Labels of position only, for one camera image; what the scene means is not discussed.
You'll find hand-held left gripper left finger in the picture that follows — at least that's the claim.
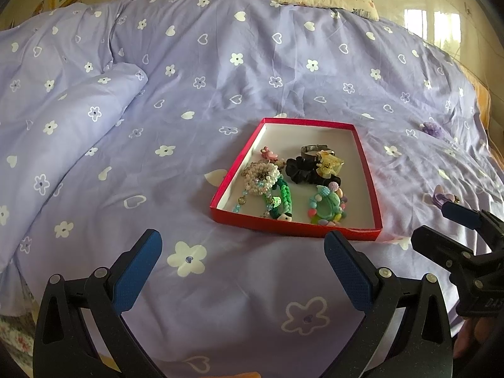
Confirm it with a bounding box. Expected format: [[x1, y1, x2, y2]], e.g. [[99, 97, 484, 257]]
[[32, 228, 164, 378]]

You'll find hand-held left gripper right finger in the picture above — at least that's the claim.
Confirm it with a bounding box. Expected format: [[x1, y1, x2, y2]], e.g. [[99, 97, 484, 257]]
[[324, 230, 454, 378]]

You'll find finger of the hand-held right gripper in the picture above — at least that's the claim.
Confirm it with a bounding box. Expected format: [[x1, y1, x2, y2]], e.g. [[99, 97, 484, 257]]
[[411, 224, 480, 273], [443, 201, 504, 245]]

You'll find purple bow hair clip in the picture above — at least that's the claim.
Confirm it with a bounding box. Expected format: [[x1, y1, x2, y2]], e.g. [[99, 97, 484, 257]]
[[423, 184, 461, 210]]

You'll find colourful bead bracelet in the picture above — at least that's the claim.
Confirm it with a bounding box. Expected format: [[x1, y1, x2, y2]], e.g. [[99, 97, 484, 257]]
[[307, 182, 350, 226]]

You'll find red cardboard box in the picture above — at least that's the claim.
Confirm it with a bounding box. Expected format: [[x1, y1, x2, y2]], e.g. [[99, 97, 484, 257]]
[[209, 117, 383, 242]]

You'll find green braided bracelet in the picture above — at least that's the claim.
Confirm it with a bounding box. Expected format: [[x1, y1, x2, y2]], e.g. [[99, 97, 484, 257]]
[[263, 178, 294, 220]]

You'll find yellow hair claw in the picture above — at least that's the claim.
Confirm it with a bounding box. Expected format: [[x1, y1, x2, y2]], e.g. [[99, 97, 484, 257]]
[[318, 152, 346, 176]]

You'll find black scrunchie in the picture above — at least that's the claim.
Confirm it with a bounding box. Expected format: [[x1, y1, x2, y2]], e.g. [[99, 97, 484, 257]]
[[285, 157, 342, 186]]

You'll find light blue bead chain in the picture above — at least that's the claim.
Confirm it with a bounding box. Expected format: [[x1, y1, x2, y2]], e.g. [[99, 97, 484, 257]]
[[233, 189, 251, 214]]

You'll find silver white beaded bracelet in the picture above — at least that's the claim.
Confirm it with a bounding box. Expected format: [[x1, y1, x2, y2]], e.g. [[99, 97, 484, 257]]
[[241, 161, 285, 197]]

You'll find person's right hand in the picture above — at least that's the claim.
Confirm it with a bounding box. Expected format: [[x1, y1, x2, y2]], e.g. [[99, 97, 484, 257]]
[[454, 317, 493, 360]]

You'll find floral cloth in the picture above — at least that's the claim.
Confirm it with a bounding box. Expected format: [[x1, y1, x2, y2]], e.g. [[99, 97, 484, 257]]
[[0, 311, 40, 367]]

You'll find purple flower print blanket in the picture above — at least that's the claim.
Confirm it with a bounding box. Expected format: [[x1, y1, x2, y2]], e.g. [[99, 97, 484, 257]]
[[0, 0, 497, 378]]

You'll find wooden bed frame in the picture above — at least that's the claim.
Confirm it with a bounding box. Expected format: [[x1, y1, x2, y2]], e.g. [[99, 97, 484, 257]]
[[461, 67, 493, 130]]

